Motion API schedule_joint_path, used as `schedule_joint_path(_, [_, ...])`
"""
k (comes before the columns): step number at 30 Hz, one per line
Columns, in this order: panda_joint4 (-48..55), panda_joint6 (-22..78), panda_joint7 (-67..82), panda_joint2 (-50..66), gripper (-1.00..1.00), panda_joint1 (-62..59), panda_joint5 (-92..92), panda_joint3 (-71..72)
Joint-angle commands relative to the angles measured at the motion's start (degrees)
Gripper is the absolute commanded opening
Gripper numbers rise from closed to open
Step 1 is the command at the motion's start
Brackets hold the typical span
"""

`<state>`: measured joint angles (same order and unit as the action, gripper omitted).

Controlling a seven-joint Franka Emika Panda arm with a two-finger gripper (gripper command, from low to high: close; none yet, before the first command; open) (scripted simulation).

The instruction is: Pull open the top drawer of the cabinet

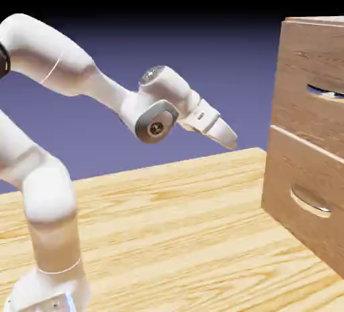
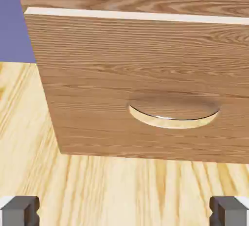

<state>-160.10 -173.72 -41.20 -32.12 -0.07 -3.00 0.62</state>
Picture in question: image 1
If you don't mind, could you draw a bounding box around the light wood cabinet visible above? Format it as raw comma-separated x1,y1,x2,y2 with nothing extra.
261,15,344,281

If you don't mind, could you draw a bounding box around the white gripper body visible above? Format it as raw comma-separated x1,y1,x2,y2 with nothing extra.
208,117,239,151

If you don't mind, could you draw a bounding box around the curved metal drawer handle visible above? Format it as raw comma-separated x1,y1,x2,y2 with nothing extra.
306,83,344,101
290,182,332,219

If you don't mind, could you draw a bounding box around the wood drawer front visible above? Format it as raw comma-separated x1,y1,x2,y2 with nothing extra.
261,125,344,281
270,19,344,161

